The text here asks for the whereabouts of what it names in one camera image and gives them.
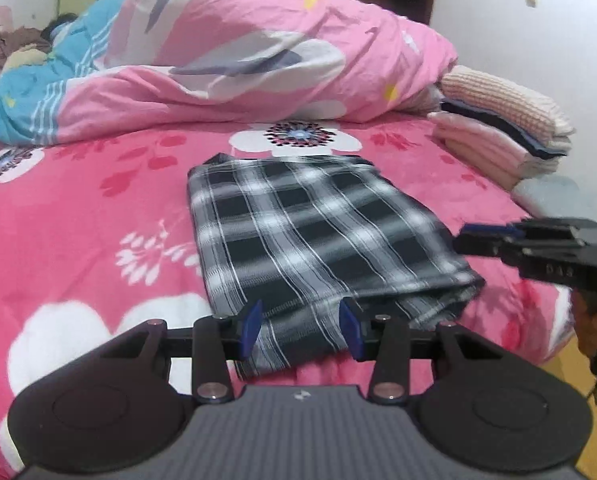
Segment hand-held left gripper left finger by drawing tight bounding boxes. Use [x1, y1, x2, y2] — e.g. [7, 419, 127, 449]
[98, 300, 264, 404]

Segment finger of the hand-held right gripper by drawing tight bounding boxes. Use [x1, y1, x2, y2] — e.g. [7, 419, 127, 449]
[461, 223, 525, 241]
[453, 235, 525, 259]

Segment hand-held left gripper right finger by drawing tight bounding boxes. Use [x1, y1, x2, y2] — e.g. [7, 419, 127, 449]
[339, 298, 505, 404]

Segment black white plaid pants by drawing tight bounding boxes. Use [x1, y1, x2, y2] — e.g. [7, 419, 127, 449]
[186, 152, 487, 381]

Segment person's right hand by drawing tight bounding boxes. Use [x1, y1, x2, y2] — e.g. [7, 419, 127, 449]
[573, 289, 597, 376]

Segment light grey folded towel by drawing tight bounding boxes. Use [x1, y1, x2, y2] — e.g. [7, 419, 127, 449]
[511, 172, 597, 233]

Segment dark folded garment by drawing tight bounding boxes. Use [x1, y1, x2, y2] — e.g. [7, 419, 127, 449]
[439, 100, 564, 161]

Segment pink floral blanket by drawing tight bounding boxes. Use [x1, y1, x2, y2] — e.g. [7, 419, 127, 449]
[0, 110, 579, 476]

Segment pink and blue duvet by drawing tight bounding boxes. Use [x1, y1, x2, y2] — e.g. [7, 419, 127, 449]
[0, 0, 459, 146]

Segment brown jacket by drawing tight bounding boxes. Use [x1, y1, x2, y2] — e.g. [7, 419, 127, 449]
[0, 27, 52, 86]

